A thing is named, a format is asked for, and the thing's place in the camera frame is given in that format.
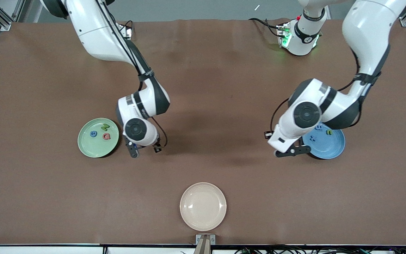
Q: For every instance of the beige plate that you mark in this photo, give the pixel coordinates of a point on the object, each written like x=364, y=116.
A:
x=203, y=206

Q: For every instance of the light green plate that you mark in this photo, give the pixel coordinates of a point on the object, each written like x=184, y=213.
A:
x=98, y=148

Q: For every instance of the brown table cover sheet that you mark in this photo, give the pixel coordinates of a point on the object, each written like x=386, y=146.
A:
x=203, y=88

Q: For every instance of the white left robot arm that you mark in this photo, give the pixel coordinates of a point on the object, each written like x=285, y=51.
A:
x=365, y=28

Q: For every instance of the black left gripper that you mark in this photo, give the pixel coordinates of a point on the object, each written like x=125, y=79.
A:
x=269, y=137

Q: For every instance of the pink foam letter Q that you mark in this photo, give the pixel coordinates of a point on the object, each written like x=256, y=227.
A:
x=103, y=136

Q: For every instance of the blue plate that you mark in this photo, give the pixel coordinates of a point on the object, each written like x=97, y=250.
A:
x=326, y=148

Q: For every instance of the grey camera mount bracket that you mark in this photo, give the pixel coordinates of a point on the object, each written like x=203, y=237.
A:
x=205, y=243

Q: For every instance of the white table edge rail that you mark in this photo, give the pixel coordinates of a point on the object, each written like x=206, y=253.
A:
x=30, y=249

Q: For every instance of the blue foam letter G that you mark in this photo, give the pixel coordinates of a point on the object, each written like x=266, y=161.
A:
x=91, y=133

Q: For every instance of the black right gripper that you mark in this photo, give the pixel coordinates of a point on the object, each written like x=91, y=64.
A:
x=158, y=143

